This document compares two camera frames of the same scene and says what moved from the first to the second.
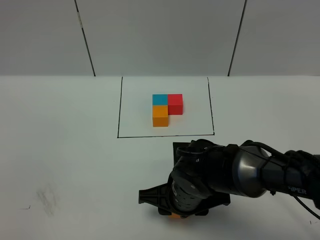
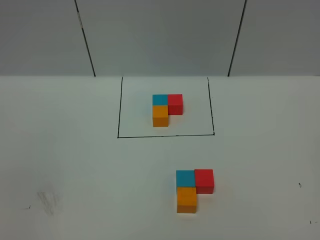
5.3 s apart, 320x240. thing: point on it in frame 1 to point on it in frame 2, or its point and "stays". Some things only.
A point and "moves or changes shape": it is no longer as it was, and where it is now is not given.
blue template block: x=160 y=99 stays
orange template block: x=160 y=116 stays
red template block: x=175 y=104 stays
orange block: x=174 y=215 moves or changes shape
